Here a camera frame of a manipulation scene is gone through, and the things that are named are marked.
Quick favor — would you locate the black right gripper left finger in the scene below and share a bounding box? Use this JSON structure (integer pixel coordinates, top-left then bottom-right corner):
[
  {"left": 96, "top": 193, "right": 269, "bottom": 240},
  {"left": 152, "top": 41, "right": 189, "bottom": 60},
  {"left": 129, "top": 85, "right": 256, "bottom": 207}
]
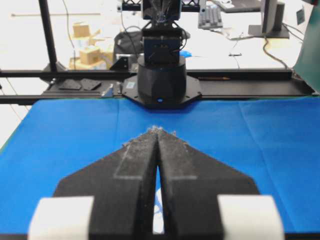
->
[{"left": 28, "top": 130, "right": 159, "bottom": 240}]

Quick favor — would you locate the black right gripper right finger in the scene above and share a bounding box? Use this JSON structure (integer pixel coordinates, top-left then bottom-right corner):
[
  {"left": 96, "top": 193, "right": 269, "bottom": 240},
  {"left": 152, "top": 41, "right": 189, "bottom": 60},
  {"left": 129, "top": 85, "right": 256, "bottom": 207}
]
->
[{"left": 156, "top": 130, "right": 286, "bottom": 240}]

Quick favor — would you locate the white blue checked towel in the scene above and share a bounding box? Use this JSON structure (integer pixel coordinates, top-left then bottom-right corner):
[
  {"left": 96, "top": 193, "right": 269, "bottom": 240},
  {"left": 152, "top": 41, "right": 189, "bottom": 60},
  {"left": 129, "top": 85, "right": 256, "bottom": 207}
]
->
[{"left": 152, "top": 163, "right": 166, "bottom": 235}]

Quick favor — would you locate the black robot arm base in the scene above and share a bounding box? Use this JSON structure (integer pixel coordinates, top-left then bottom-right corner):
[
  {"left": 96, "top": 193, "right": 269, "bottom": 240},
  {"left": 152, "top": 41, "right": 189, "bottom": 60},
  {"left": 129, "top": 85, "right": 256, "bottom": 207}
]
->
[{"left": 122, "top": 0, "right": 202, "bottom": 109}]

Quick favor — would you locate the blue table cloth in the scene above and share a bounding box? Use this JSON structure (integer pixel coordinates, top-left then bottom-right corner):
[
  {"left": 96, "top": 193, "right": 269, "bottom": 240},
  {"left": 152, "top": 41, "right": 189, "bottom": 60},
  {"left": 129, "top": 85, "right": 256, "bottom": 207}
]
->
[{"left": 0, "top": 97, "right": 320, "bottom": 234}]

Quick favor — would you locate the black mounting plate right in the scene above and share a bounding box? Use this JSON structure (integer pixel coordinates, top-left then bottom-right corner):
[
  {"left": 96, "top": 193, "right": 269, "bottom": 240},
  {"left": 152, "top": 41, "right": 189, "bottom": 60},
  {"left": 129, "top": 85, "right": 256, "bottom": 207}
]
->
[{"left": 80, "top": 78, "right": 102, "bottom": 91}]

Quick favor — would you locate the black mounting plate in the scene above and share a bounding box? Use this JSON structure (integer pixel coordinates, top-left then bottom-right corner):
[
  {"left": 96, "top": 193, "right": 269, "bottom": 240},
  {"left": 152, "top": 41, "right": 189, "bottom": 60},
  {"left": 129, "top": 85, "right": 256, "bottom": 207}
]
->
[
  {"left": 58, "top": 79, "right": 82, "bottom": 91},
  {"left": 80, "top": 78, "right": 102, "bottom": 91}
]

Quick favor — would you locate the black mounting plate left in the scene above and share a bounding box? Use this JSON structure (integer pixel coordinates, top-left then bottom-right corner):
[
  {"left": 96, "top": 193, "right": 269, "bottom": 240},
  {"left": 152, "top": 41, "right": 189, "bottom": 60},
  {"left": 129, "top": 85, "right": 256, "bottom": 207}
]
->
[{"left": 58, "top": 79, "right": 82, "bottom": 91}]

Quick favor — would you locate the cardboard boxes pile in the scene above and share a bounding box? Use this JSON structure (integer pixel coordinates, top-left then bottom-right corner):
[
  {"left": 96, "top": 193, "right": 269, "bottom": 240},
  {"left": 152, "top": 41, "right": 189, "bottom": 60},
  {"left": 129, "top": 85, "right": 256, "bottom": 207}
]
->
[{"left": 69, "top": 22, "right": 114, "bottom": 70}]

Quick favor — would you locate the grey keyboard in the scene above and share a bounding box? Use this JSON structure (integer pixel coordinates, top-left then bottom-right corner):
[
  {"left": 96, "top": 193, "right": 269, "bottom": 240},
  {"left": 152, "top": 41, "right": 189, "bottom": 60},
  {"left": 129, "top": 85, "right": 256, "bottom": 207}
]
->
[{"left": 198, "top": 5, "right": 223, "bottom": 30}]

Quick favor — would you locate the black monitor stand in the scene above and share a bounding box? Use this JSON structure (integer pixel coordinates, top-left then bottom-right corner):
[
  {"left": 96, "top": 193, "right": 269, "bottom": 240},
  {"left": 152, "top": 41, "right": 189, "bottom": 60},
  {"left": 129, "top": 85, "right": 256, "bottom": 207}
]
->
[{"left": 248, "top": 0, "right": 290, "bottom": 39}]

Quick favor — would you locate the silver corner bracket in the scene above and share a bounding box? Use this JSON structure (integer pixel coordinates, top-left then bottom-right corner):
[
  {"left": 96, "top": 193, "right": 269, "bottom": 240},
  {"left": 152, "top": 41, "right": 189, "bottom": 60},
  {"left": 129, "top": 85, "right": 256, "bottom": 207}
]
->
[{"left": 101, "top": 84, "right": 114, "bottom": 98}]

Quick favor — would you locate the black aluminium frame rail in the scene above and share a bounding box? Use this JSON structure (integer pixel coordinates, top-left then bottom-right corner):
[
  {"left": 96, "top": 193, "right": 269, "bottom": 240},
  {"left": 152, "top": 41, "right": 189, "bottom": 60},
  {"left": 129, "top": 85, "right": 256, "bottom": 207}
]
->
[{"left": 0, "top": 69, "right": 314, "bottom": 109}]

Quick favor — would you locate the grey cable on floor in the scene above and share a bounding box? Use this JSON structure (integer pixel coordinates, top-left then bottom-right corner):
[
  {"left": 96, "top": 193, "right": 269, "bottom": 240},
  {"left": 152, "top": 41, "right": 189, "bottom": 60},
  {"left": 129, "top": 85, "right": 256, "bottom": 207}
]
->
[{"left": 262, "top": 37, "right": 291, "bottom": 70}]

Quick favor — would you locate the black vertical frame post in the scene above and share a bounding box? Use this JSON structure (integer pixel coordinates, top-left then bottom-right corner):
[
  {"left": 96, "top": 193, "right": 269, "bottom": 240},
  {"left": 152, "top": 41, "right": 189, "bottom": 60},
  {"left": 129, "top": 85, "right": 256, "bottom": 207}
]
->
[{"left": 38, "top": 0, "right": 58, "bottom": 72}]

